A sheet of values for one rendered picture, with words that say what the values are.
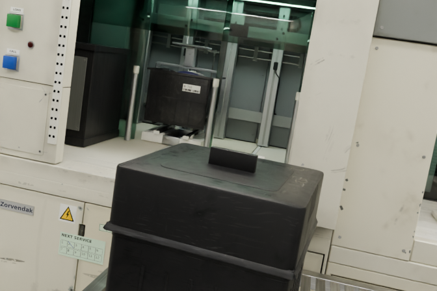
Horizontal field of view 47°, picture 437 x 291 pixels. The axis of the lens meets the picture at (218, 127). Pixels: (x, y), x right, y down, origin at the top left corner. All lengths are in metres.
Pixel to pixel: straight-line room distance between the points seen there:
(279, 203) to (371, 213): 0.49
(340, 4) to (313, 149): 0.30
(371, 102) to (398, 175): 0.16
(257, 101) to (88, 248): 1.00
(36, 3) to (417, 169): 0.94
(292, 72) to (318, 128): 0.96
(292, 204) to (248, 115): 1.35
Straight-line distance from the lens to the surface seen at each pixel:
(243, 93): 2.02
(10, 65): 1.31
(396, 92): 1.11
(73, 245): 1.32
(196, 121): 1.68
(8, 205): 1.38
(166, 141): 1.71
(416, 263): 1.19
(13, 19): 1.31
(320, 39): 1.05
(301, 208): 0.68
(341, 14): 1.06
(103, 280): 0.97
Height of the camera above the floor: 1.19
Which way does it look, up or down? 8 degrees down
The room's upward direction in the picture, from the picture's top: 9 degrees clockwise
